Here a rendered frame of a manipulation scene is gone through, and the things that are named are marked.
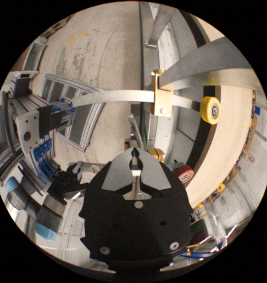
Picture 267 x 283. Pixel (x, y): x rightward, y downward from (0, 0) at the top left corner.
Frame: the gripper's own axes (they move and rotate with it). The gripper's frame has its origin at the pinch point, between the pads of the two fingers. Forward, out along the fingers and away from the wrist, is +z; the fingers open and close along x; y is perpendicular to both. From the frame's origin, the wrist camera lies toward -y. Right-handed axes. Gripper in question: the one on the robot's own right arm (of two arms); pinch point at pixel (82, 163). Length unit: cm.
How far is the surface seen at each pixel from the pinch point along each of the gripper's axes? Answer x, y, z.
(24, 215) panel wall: 129, 230, -111
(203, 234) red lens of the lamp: -7.0, -34.9, -28.5
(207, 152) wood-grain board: -11, -49, -7
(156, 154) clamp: -8.5, -29.3, -3.5
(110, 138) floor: 27, 8, 83
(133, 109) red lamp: -20.3, -22.3, 12.5
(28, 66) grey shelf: -180, 227, 60
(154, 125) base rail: -13.4, -32.5, 12.6
